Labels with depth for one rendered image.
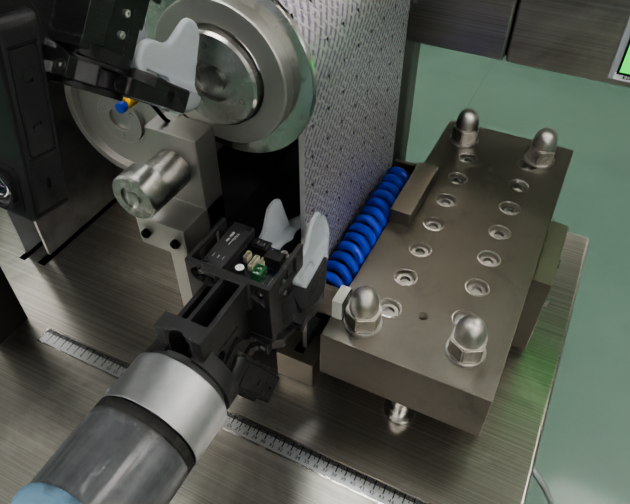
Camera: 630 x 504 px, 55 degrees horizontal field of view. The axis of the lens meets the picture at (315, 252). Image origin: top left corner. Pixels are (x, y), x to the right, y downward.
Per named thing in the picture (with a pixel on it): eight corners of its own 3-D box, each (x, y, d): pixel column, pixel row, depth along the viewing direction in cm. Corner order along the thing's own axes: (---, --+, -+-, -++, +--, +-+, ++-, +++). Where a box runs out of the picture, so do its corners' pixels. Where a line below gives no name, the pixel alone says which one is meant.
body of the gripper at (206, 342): (310, 239, 45) (224, 360, 38) (311, 312, 51) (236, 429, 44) (224, 210, 48) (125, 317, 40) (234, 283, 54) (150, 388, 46)
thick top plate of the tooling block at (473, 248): (319, 371, 60) (319, 333, 55) (443, 155, 85) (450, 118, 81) (478, 437, 55) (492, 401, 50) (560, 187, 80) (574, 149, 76)
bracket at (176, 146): (176, 377, 67) (111, 150, 46) (208, 335, 72) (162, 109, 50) (214, 394, 66) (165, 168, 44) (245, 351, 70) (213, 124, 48)
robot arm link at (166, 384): (203, 482, 41) (108, 434, 44) (238, 427, 44) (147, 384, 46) (187, 427, 36) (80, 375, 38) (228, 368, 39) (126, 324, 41)
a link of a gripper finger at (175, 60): (245, 45, 43) (165, -3, 35) (224, 126, 44) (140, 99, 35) (210, 37, 44) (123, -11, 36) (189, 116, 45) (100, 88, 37)
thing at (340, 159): (302, 291, 60) (298, 134, 47) (388, 164, 75) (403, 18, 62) (306, 293, 60) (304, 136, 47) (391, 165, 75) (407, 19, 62)
